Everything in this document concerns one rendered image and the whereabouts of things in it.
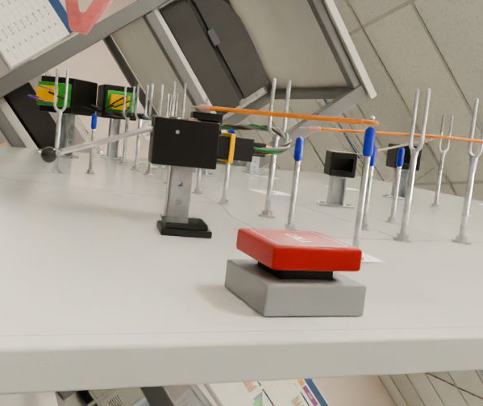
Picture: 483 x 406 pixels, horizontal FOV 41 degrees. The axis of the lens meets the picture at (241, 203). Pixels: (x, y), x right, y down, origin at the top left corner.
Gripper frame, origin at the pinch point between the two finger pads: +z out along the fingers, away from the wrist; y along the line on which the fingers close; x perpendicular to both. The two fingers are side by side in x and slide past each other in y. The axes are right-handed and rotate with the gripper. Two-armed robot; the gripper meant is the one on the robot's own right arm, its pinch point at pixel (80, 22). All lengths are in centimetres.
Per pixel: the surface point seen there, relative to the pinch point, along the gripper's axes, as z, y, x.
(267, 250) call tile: 11.4, -26.6, -12.9
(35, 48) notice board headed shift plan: -50, 755, 100
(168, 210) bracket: 13.6, -0.4, -10.9
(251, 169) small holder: 10, 71, -34
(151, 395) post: 54, 56, -23
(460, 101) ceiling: -55, 302, -200
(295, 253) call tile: 11.2, -27.1, -14.2
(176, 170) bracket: 10.0, -0.4, -10.6
